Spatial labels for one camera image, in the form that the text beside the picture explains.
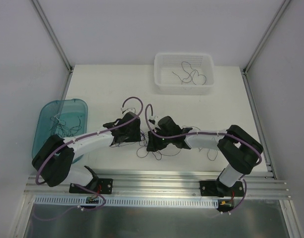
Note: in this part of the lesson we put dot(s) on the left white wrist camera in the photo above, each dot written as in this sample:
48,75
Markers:
128,110

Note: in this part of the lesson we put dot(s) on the white slotted cable duct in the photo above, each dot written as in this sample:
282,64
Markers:
127,201

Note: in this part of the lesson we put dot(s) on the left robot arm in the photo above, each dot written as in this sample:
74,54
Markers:
54,161

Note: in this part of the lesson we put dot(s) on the teal transparent plastic bin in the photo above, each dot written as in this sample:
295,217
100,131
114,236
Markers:
65,118

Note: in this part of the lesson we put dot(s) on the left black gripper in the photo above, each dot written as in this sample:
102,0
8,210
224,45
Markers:
133,132

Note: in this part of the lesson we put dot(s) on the right aluminium frame post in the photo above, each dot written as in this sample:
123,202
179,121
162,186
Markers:
270,29

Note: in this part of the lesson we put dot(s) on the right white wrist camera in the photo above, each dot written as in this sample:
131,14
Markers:
154,119

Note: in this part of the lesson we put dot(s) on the white perforated plastic basket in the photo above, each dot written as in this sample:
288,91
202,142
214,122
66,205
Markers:
184,73

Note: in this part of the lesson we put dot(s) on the aluminium frame post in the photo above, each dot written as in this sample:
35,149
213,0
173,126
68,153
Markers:
50,31
270,29

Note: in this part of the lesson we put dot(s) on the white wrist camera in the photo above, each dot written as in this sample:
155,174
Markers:
128,110
154,119

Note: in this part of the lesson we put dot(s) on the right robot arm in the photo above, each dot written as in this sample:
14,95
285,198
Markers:
242,151

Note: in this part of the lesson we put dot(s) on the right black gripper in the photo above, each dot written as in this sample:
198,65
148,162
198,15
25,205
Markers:
153,141

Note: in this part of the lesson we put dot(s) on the aluminium mounting rail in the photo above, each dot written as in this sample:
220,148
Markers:
260,185

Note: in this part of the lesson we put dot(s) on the left aluminium frame post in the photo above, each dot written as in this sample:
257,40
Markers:
50,31

